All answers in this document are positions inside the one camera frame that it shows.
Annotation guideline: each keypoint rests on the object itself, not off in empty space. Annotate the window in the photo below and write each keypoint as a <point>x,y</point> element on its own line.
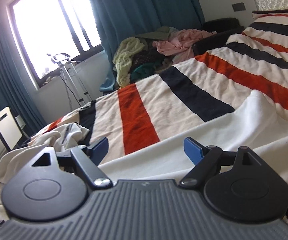
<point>46,25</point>

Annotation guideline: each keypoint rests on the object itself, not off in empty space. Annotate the teal green garment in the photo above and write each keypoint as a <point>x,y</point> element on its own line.
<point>144,71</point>

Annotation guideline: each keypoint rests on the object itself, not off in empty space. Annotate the pink garment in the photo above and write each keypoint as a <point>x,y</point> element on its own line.
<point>181,42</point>

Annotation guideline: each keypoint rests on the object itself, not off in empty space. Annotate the grey wall switch panel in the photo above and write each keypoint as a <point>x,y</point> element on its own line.
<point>238,6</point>

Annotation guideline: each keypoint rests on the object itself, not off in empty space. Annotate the striped blanket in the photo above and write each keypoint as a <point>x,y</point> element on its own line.
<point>164,105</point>

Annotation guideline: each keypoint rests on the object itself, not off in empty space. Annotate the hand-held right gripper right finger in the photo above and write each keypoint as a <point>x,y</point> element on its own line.
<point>192,150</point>

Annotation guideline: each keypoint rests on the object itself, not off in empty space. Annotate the rags on windowsill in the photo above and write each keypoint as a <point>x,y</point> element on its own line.
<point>48,76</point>

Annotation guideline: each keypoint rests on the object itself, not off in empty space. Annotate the garment steamer stand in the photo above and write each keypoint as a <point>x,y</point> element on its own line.
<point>75,80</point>

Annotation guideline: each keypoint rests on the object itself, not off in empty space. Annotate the dark clothes pile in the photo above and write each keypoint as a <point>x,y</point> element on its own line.
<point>146,55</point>

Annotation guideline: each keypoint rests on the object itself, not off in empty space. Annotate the black armchair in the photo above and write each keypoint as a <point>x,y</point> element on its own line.
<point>224,23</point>

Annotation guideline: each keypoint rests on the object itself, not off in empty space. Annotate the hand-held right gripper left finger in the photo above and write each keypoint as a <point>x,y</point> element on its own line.
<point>100,146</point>

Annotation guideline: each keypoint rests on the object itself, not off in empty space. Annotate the white sweatshirt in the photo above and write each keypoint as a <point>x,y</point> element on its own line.
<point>234,135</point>

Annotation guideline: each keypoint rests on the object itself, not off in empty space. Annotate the yellow-green knit blanket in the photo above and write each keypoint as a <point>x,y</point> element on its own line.
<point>126,57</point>

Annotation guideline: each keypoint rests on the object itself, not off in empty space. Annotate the white and black chair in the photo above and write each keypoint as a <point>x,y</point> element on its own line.
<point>6,127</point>

